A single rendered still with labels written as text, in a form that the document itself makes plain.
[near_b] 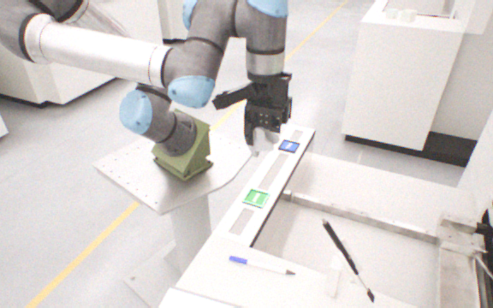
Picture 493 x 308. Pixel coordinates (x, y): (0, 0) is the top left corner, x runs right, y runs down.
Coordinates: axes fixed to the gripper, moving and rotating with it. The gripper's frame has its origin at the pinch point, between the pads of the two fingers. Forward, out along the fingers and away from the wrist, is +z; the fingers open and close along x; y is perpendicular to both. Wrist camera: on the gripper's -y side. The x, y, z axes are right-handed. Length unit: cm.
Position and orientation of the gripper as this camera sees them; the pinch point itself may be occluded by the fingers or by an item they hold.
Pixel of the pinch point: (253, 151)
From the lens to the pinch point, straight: 79.8
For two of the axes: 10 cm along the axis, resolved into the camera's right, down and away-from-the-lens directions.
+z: 0.0, 8.1, 5.9
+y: 9.1, 2.4, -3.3
